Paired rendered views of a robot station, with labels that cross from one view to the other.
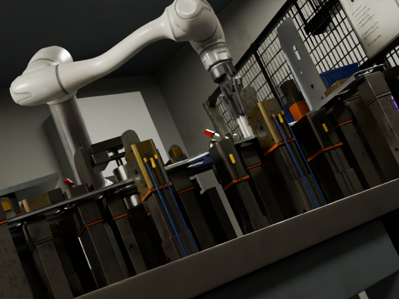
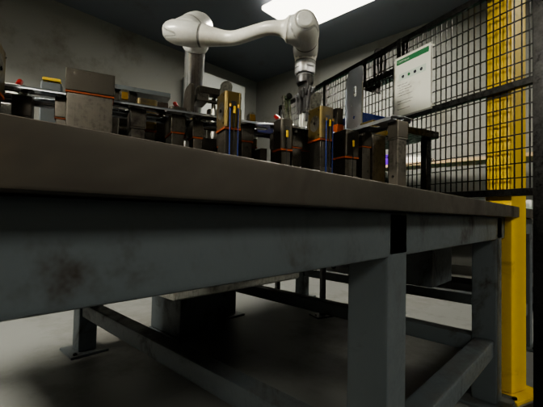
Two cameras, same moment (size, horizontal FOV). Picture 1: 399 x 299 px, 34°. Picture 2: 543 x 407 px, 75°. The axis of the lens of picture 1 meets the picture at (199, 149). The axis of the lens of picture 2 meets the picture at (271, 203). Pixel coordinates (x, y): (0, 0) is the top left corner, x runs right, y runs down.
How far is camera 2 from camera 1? 36 cm
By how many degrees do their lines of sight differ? 10
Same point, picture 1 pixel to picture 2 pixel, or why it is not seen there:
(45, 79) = (188, 28)
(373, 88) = (398, 130)
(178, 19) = (294, 25)
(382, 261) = (378, 245)
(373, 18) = (410, 94)
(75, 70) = (211, 32)
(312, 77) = (356, 111)
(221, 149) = (282, 124)
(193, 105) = (270, 110)
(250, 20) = (324, 76)
